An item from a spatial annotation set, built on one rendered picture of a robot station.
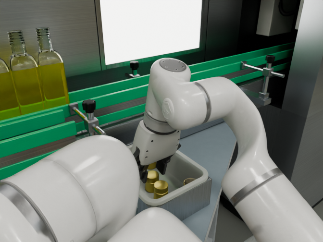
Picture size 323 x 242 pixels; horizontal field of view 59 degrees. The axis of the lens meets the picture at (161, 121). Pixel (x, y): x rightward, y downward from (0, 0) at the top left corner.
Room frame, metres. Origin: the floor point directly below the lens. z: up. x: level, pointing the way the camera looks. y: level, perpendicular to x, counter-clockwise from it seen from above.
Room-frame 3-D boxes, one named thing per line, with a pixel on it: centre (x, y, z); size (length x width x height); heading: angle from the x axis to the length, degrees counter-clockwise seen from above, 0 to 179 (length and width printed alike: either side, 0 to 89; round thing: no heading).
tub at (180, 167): (0.57, 0.02, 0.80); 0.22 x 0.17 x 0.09; 37
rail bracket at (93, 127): (0.58, 0.17, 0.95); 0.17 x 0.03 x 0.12; 37
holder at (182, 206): (0.59, 0.03, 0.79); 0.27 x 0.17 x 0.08; 37
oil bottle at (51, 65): (0.66, 0.27, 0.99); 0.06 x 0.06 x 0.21; 37
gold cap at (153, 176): (0.56, 0.02, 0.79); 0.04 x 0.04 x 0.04
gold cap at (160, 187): (0.53, 0.00, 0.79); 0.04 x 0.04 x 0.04
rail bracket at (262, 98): (0.96, -0.35, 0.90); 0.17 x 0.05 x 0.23; 37
